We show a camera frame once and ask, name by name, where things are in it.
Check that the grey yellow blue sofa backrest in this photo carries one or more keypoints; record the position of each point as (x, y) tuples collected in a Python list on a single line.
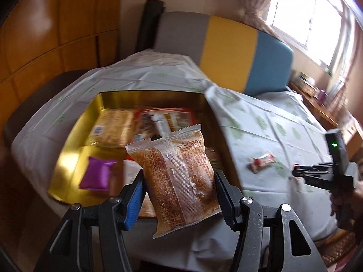
[(229, 48)]

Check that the black rolled mat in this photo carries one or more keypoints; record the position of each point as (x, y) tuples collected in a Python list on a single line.
[(149, 25)]

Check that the yellow brittle snack packet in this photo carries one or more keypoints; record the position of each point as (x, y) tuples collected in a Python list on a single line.
[(113, 127)]

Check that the dark brown seat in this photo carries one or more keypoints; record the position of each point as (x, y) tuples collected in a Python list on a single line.
[(34, 96)]

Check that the gold tin box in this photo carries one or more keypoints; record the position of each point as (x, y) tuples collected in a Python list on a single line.
[(71, 161)]

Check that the wooden side table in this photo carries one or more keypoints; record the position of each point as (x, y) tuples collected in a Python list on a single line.
[(320, 110)]

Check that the person's right hand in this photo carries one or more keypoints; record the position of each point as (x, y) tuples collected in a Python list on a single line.
[(335, 205)]

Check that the white backed snack packet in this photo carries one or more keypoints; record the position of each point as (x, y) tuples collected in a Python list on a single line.
[(132, 175)]

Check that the white plastic tablecloth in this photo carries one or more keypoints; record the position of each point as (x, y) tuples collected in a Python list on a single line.
[(255, 124)]

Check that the window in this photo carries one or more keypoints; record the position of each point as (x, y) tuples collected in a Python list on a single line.
[(309, 17)]

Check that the brown cracker packet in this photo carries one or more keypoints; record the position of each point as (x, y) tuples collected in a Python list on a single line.
[(175, 175)]

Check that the purple cup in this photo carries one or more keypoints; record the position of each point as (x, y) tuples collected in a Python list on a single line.
[(322, 95)]

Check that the small red white packet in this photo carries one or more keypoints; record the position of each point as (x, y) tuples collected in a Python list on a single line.
[(262, 163)]

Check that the wooden cabinet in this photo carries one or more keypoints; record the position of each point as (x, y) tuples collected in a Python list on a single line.
[(42, 34)]

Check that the large red snack bag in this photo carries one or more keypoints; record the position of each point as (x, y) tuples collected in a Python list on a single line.
[(181, 113)]

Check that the woven rattan seat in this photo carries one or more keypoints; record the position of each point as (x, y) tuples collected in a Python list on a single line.
[(339, 249)]

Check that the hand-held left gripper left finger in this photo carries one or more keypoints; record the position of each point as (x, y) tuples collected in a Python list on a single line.
[(133, 201)]

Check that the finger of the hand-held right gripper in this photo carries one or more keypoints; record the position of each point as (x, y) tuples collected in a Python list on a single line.
[(320, 166), (314, 179)]

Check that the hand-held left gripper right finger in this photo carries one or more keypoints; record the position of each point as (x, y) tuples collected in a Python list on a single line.
[(224, 195)]

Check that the beige curtain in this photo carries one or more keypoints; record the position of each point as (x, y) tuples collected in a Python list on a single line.
[(261, 0)]

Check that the purple snack packet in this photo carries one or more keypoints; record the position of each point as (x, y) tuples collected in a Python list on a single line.
[(96, 172)]

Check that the woven basket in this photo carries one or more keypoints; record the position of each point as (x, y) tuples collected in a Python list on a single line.
[(305, 82)]

